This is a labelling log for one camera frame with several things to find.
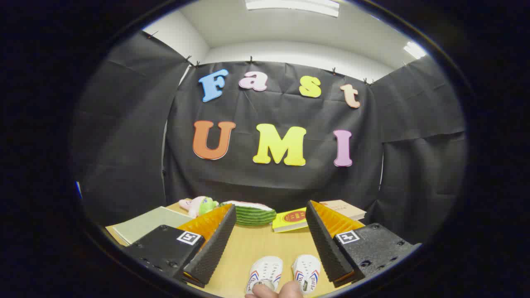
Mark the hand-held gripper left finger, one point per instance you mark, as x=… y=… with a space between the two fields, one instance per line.
x=213 y=252

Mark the white canvas shoe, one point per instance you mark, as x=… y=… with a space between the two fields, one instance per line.
x=308 y=265
x=267 y=267

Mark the yellow book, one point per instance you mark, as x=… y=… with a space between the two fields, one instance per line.
x=290 y=218

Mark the pink and green plush toy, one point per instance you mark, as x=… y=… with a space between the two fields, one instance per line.
x=194 y=205

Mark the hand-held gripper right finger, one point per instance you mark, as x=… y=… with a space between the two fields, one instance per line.
x=327 y=248

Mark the pale green storage box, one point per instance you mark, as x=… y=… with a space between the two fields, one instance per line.
x=149 y=223

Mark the long ceiling light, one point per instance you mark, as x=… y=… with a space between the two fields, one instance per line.
x=294 y=5

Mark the tan book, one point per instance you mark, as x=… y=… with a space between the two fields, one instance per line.
x=345 y=209

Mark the black backdrop cloth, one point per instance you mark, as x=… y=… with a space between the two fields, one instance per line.
x=256 y=182

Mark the watermelon slice plush toy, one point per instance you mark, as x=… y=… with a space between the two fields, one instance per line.
x=252 y=216

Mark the small ceiling light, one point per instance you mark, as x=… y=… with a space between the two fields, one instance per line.
x=414 y=49

